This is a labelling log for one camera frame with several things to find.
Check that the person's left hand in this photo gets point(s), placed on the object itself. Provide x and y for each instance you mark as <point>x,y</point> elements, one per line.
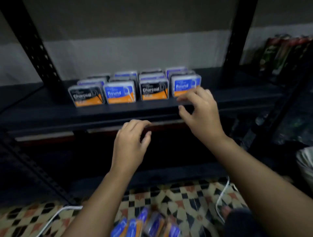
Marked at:
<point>128,149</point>

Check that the person's right hand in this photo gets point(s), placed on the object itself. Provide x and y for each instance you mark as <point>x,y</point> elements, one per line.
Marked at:
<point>205,119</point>

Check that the dark metal shelf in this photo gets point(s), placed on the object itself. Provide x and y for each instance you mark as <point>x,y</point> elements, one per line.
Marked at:
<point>122,114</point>

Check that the group of floss boxes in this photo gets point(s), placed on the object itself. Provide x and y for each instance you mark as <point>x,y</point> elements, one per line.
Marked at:
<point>119,94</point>

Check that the person's right forearm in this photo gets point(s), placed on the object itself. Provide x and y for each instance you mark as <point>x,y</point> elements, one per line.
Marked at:
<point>264,185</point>

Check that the person's left forearm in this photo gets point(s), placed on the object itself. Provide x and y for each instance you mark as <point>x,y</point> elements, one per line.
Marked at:
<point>97,207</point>

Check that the person's right leg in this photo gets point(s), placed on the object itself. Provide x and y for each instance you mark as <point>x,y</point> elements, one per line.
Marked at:
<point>242,224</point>

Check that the pack of clear plastic bottles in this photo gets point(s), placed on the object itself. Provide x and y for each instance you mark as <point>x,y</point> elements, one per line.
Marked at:
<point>293,127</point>

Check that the row of green drink cans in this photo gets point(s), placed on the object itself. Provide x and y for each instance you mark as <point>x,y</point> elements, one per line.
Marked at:
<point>269,53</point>

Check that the white plastic bag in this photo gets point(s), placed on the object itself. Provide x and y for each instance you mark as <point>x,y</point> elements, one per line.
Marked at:
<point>305,163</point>

